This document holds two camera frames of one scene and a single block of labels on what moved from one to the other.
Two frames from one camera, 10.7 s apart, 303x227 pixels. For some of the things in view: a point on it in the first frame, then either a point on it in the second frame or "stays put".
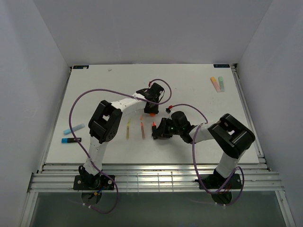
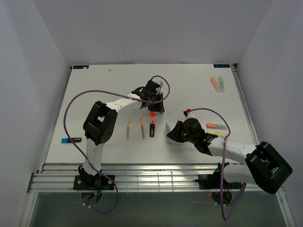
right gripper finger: [160, 132] → [176, 134]
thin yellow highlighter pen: [128, 130] stays put
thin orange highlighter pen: [143, 131] stays put
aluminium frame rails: [255, 177] stays put
